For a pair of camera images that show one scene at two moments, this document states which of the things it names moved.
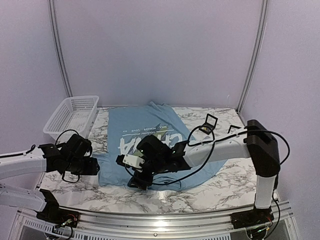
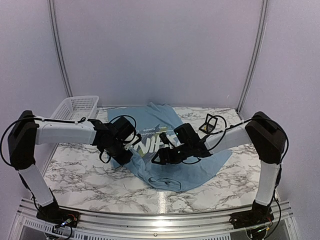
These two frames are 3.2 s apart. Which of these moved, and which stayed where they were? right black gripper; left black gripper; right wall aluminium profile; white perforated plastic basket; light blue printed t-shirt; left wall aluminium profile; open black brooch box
Moved: left black gripper; right black gripper; light blue printed t-shirt
Stayed: right wall aluminium profile; left wall aluminium profile; open black brooch box; white perforated plastic basket
